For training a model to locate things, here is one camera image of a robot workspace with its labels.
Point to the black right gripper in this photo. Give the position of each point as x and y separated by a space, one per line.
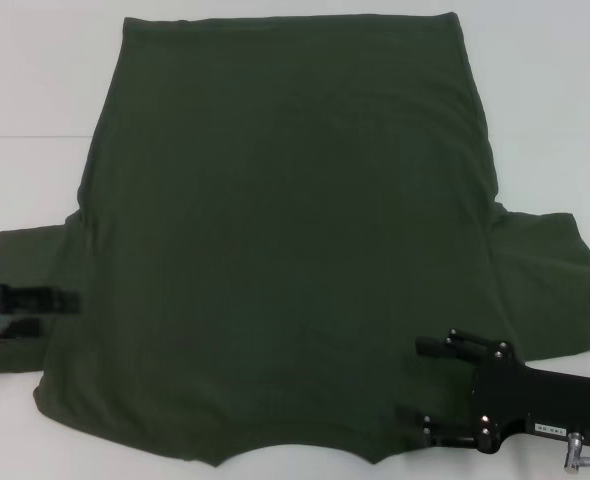
535 400

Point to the dark green t-shirt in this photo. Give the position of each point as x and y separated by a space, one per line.
285 225

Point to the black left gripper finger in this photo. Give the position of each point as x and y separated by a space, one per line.
22 331
25 300

